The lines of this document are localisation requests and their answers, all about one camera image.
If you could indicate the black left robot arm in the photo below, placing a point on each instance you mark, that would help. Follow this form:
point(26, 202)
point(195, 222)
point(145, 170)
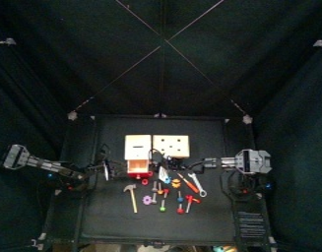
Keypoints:
point(41, 162)

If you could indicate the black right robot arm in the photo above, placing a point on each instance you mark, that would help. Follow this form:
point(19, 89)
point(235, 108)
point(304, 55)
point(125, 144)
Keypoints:
point(251, 160)

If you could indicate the wooden toy workbench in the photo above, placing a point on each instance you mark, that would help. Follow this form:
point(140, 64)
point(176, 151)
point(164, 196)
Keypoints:
point(172, 146)

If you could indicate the large blue toy gear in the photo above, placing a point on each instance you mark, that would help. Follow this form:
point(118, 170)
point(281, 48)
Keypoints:
point(169, 181)

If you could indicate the large orange toy gear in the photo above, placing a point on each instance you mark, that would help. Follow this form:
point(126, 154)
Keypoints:
point(174, 183)

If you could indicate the small red toy gear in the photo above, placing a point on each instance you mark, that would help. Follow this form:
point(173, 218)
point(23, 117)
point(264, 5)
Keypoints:
point(142, 181)

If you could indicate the orange toy screwdriver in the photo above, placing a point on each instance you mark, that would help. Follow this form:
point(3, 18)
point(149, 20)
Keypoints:
point(189, 185)

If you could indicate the grey toy bolt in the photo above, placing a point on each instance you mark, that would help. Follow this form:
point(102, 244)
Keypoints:
point(154, 201)
point(154, 189)

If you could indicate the grey toy wrench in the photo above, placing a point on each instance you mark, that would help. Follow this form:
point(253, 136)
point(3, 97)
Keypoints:
point(199, 183)

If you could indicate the red toy bolt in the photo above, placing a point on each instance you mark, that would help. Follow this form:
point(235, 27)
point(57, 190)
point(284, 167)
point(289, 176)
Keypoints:
point(166, 190)
point(181, 211)

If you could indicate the orange toy bolt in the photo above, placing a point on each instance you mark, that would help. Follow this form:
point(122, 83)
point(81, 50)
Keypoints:
point(160, 192)

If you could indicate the large purple toy gear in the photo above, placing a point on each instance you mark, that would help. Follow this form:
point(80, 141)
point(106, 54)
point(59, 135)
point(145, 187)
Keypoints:
point(144, 200)

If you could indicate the blue toy bolt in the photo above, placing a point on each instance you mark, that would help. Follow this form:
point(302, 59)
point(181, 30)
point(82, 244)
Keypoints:
point(180, 199)

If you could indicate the large red toy screw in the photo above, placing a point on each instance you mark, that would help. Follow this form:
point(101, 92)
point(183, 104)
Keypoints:
point(191, 198)

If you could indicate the green toy bolt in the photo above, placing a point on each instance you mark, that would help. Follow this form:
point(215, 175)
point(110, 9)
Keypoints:
point(162, 209)

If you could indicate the white text label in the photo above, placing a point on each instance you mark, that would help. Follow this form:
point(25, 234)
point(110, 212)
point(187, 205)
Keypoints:
point(251, 224)

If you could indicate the teal orange toy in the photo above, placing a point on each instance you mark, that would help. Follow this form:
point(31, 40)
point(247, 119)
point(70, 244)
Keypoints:
point(223, 249)

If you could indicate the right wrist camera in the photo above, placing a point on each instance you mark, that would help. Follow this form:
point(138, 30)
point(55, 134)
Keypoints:
point(164, 172)

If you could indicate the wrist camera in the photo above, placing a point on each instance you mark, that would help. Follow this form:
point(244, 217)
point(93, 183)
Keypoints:
point(164, 172)
point(106, 170)

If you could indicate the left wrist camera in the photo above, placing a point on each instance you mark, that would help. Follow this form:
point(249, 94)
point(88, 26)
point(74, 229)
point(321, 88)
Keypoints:
point(106, 170)

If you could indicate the silver frame clamp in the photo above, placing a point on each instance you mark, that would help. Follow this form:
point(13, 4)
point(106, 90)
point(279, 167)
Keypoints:
point(320, 43)
point(9, 41)
point(38, 243)
point(160, 115)
point(272, 242)
point(72, 115)
point(248, 119)

